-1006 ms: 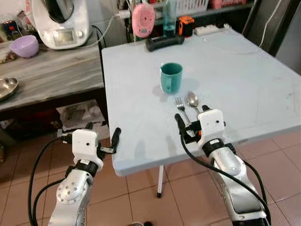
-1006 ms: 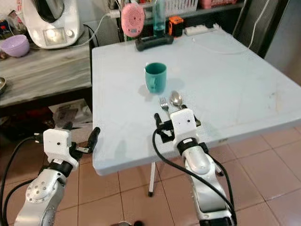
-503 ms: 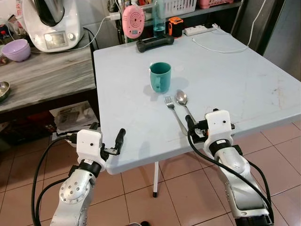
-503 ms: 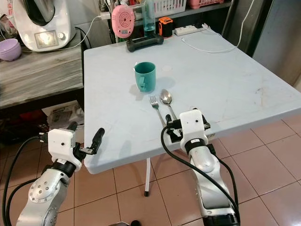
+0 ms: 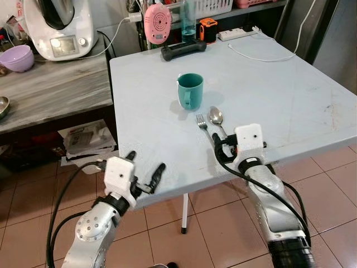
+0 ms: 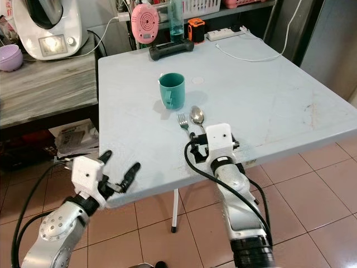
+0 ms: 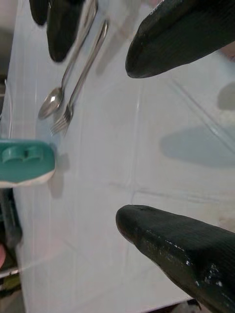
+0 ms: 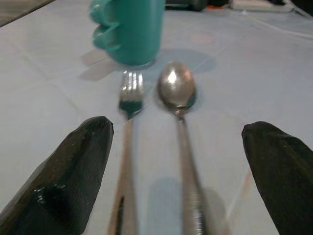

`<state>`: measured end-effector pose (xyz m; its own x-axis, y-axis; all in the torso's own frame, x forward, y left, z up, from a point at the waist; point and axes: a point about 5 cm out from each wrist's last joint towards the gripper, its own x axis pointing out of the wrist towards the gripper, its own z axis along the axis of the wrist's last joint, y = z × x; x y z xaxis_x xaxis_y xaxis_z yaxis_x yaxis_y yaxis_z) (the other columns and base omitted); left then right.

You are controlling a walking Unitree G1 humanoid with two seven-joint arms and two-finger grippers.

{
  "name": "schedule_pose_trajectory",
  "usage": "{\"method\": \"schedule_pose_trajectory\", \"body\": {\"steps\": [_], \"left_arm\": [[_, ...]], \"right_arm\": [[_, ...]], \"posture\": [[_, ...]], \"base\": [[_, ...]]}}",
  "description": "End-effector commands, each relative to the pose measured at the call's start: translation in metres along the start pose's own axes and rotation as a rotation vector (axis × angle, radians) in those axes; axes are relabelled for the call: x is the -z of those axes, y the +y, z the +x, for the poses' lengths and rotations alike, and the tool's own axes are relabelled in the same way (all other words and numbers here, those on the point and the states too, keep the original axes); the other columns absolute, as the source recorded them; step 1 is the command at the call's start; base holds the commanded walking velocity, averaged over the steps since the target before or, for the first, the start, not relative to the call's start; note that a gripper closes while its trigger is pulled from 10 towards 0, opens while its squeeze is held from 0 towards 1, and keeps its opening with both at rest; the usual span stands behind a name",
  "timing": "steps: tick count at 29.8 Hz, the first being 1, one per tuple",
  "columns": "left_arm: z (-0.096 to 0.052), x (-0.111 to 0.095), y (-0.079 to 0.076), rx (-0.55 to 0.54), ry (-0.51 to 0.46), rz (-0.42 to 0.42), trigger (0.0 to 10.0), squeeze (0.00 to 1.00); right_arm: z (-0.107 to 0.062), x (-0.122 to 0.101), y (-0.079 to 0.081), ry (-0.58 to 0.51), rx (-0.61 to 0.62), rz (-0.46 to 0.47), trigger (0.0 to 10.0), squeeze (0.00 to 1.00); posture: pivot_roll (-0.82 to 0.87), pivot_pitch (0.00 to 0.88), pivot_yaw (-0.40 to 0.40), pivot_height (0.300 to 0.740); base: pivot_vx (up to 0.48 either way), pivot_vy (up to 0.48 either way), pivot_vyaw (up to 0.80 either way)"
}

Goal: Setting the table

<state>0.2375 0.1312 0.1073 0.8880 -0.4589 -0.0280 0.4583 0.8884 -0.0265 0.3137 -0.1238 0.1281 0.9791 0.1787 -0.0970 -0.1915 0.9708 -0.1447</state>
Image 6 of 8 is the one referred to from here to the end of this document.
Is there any black elongated handle device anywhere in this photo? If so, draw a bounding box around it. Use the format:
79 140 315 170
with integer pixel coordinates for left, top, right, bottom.
148 40 195 62

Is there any white thin cable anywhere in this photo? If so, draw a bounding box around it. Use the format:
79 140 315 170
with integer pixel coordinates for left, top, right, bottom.
214 0 297 63

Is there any teal plastic mug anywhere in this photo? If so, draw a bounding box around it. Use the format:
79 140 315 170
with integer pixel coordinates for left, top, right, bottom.
158 72 186 111

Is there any stack of papers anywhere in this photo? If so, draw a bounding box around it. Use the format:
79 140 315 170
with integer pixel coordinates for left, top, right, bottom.
47 118 99 164

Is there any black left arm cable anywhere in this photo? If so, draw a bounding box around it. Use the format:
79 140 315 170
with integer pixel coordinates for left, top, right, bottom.
10 161 74 267

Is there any white table leg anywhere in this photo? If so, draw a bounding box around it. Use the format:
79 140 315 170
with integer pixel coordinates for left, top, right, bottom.
171 188 180 234

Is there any pink round device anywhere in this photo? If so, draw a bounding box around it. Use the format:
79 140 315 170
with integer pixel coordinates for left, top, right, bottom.
131 2 160 46

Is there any pink plastic tray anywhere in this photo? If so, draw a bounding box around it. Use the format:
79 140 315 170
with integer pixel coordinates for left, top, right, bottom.
223 0 255 8

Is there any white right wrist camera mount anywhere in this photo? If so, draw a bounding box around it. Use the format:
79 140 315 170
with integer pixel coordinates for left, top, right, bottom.
203 122 236 167

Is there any grey wooden counter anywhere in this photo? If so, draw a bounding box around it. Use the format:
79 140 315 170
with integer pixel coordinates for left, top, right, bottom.
0 49 99 130

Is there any white charger plug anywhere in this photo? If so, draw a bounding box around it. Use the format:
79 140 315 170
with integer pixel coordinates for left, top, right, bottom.
115 11 132 23

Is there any orange and black gadget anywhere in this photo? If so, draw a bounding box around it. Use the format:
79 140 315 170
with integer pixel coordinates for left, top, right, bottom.
186 17 206 44

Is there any white plastic basket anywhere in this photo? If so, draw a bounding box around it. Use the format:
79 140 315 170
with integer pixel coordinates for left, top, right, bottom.
181 0 221 16

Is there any purple plastic bowl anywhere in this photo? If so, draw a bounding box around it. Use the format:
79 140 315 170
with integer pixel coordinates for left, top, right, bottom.
0 44 23 73

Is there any blue transparent bottle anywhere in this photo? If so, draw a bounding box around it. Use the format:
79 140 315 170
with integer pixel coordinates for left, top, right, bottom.
168 0 185 41

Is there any white power strip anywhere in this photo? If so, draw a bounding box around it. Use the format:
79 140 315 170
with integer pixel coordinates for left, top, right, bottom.
205 26 248 41

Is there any white kitchen food processor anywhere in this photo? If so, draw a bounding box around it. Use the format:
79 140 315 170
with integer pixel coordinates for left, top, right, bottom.
11 0 89 61

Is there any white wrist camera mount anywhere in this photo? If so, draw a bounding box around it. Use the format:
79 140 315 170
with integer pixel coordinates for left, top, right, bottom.
203 122 236 167
71 156 108 200

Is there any metal spoon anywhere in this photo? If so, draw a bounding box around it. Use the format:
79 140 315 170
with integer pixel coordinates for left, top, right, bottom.
189 105 207 133

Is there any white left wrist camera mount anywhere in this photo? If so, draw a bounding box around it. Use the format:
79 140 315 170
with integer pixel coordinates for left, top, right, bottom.
71 156 108 200

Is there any metal fork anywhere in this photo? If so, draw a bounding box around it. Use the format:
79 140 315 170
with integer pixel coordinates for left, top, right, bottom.
177 113 195 138

